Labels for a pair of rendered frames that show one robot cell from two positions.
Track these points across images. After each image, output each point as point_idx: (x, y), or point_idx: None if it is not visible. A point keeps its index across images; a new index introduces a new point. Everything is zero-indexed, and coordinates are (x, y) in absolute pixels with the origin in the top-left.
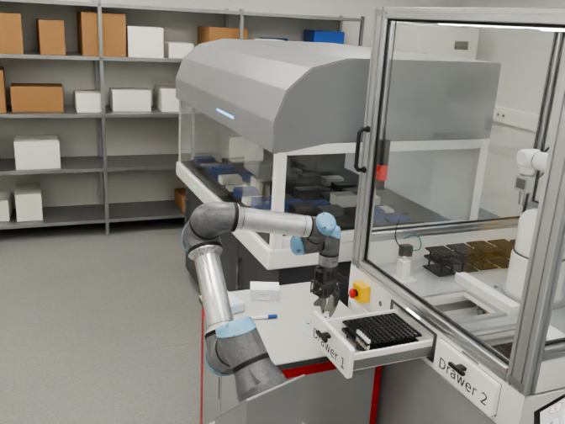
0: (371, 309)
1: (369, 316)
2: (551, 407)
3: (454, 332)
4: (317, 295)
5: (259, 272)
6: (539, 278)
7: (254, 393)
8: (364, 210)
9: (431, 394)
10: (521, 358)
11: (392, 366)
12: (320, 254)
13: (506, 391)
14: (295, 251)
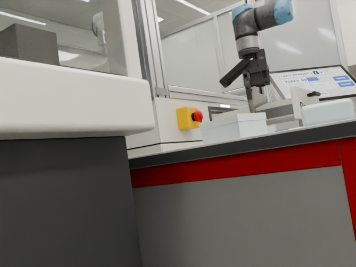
0: (193, 134)
1: (245, 107)
2: (286, 97)
3: (247, 98)
4: (269, 82)
5: (18, 227)
6: (260, 44)
7: None
8: (156, 22)
9: None
10: (267, 89)
11: None
12: (257, 35)
13: None
14: (293, 15)
